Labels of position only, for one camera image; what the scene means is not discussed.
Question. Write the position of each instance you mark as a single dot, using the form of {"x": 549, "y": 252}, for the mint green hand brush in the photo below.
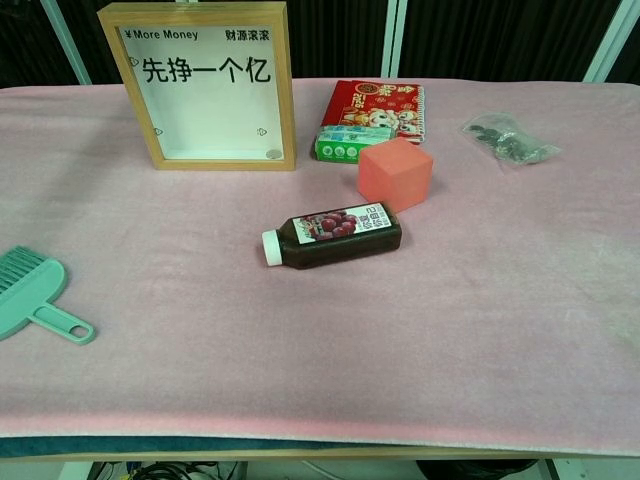
{"x": 35, "y": 290}

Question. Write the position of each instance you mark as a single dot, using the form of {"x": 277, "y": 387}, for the dark juice bottle white cap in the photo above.
{"x": 340, "y": 240}

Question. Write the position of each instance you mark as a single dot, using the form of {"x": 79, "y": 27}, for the green tissue pack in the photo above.
{"x": 345, "y": 145}

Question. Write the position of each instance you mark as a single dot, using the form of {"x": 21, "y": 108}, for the orange foam cube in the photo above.
{"x": 395, "y": 175}

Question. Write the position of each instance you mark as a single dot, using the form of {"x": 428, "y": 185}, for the pink tablecloth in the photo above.
{"x": 350, "y": 350}

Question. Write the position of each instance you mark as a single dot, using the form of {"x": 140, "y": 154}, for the red printed packet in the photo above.
{"x": 380, "y": 105}

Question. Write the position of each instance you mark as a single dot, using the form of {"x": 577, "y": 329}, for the clear bag of coins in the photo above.
{"x": 505, "y": 140}

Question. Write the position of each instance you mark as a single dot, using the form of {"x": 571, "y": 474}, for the wooden framed money box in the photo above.
{"x": 210, "y": 110}

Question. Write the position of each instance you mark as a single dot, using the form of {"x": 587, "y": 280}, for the white partition frame post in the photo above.
{"x": 607, "y": 50}
{"x": 392, "y": 40}
{"x": 66, "y": 40}

